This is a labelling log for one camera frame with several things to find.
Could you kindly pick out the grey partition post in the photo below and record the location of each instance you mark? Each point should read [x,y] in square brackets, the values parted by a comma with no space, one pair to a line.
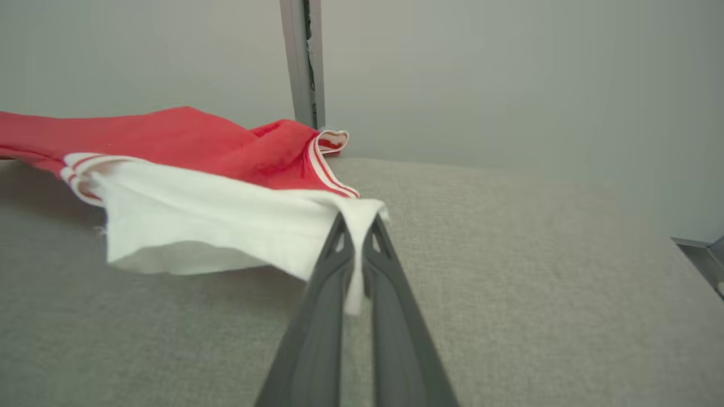
[317,68]
[295,56]

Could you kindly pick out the grey metal partition foot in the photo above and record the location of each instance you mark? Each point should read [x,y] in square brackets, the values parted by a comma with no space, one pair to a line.
[701,257]

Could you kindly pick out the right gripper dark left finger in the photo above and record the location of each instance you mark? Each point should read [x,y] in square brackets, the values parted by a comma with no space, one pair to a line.
[317,339]

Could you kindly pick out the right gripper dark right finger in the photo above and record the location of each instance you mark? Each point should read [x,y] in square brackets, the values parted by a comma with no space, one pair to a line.
[401,339]

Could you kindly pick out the red Bulls jersey white sleeves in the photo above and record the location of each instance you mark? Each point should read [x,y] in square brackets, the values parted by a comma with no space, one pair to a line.
[181,141]

